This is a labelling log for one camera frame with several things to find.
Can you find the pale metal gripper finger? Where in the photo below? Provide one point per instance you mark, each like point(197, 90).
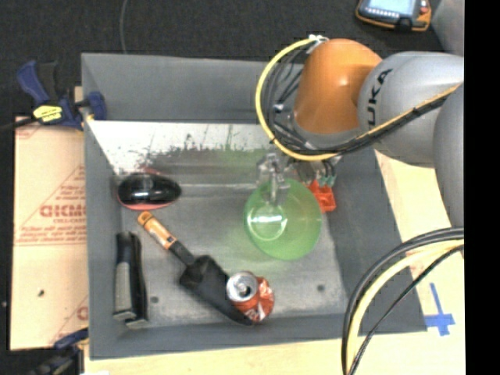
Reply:
point(274, 188)
point(283, 191)

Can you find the green translucent plastic bowl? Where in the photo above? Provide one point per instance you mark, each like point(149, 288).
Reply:
point(289, 229)

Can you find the red-orange toy block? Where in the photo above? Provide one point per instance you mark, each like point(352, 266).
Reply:
point(326, 199)

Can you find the grey metal bin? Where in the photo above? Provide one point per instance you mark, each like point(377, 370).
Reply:
point(218, 92)

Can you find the crushed orange soda can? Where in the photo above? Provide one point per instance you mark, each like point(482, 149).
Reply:
point(254, 299)

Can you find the black and red computer mouse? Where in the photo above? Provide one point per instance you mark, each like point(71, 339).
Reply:
point(148, 191)

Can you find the black and grey stapler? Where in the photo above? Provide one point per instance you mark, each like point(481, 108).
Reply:
point(129, 279)

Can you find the brown cardboard board, red print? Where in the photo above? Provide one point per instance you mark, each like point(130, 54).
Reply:
point(47, 209)

